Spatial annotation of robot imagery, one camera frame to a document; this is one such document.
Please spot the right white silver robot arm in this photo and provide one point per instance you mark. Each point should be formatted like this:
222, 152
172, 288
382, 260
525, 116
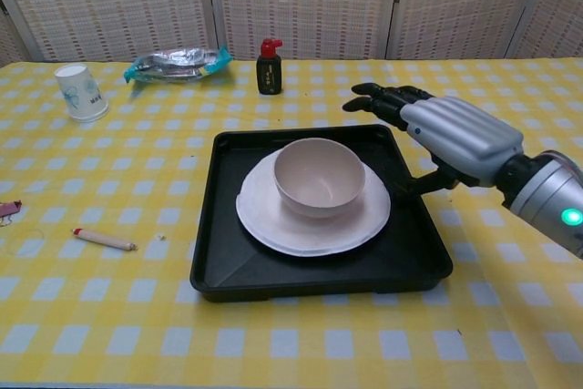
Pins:
546, 193

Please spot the beige round bowl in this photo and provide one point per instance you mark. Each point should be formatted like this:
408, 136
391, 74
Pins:
319, 179

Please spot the teal silver snack bag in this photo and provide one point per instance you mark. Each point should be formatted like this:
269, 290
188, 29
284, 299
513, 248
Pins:
177, 65

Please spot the yellow white checked tablecloth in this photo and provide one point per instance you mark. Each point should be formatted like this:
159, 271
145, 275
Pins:
136, 316

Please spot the white paper cup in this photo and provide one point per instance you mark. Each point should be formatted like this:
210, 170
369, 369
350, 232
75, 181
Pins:
82, 95

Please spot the black square plastic tray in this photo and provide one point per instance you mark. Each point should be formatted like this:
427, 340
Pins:
319, 275

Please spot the beige woven folding screen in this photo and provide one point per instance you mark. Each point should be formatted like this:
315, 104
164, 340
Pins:
300, 2

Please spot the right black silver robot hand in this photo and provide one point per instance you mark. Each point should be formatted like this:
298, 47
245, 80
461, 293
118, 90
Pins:
464, 138

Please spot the black bottle with red cap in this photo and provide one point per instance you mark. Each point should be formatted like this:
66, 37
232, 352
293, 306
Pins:
268, 74

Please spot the white round plate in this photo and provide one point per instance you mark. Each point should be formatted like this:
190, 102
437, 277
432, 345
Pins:
273, 229

